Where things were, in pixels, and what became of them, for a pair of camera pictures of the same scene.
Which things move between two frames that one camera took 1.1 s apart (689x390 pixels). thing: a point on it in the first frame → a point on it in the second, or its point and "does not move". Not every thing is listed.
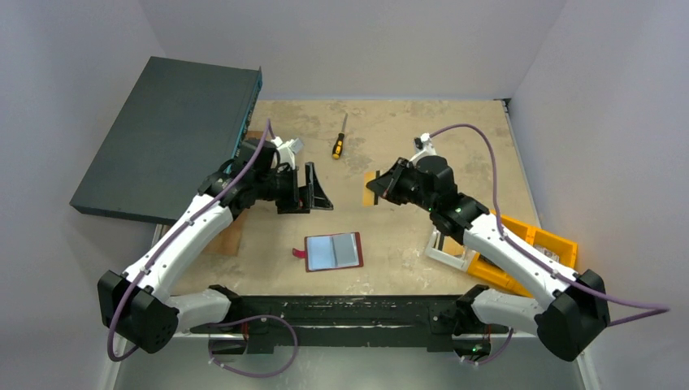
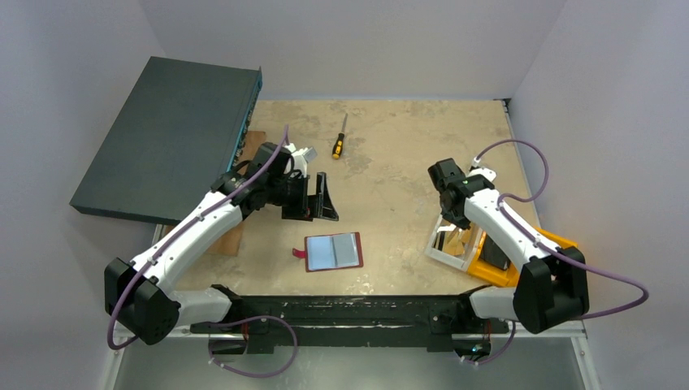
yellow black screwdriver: [338, 144] does not move
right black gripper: [397, 181] → [442, 175]
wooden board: [227, 241] does not move
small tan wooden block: [370, 198] → [456, 243]
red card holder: [331, 252] does not move
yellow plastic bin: [498, 273] does not move
